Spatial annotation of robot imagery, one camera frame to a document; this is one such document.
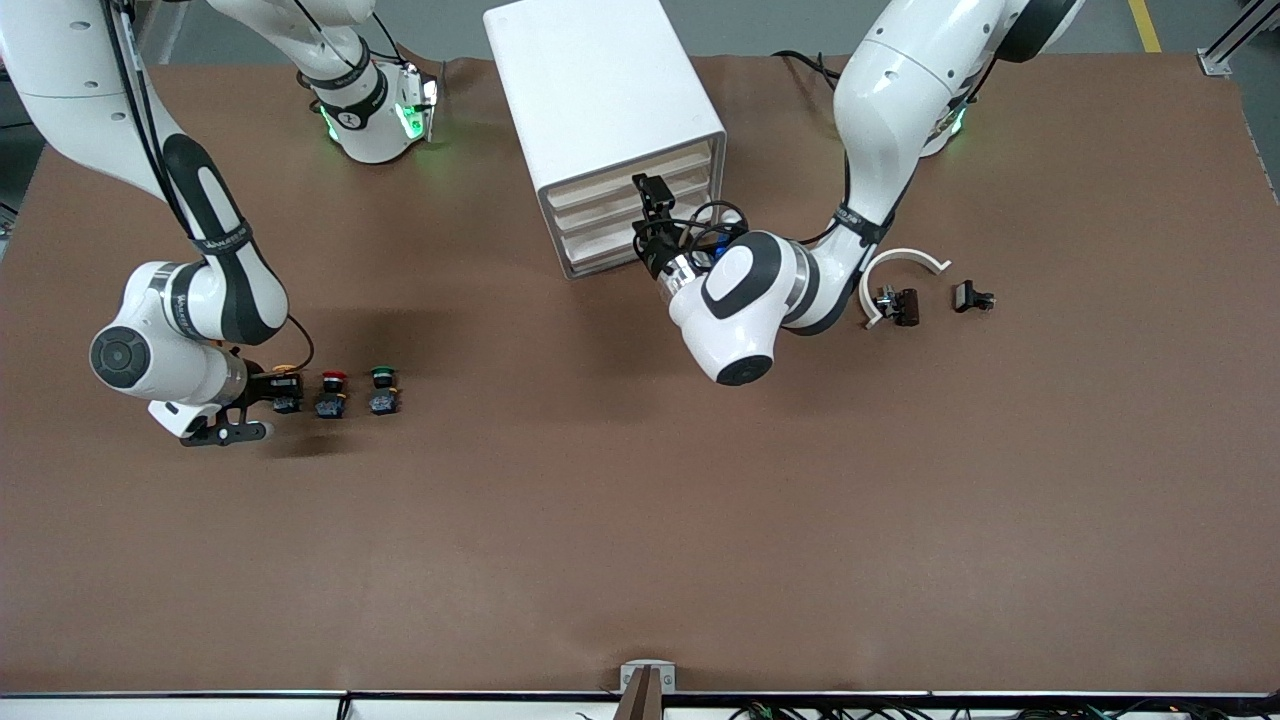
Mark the red push button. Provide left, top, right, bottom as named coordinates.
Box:
left=314, top=368, right=351, bottom=421

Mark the white curved plastic piece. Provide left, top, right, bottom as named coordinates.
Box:
left=858, top=247, right=953, bottom=331

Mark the brown black component block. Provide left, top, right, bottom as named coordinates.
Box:
left=874, top=286, right=921, bottom=328

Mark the brown table mat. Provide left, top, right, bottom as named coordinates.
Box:
left=0, top=55, right=1280, bottom=696

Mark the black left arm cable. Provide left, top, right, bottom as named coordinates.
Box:
left=688, top=55, right=1001, bottom=263

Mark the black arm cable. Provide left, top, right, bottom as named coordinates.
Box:
left=98, top=0, right=315, bottom=373
left=688, top=55, right=1001, bottom=263

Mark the black base cable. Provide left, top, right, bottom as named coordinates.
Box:
left=772, top=48, right=846, bottom=91

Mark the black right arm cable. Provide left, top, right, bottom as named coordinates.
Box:
left=98, top=0, right=315, bottom=373

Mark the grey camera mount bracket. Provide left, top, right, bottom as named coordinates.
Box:
left=613, top=660, right=677, bottom=720

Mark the aluminium frame post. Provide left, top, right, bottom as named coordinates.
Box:
left=1198, top=0, right=1280, bottom=78

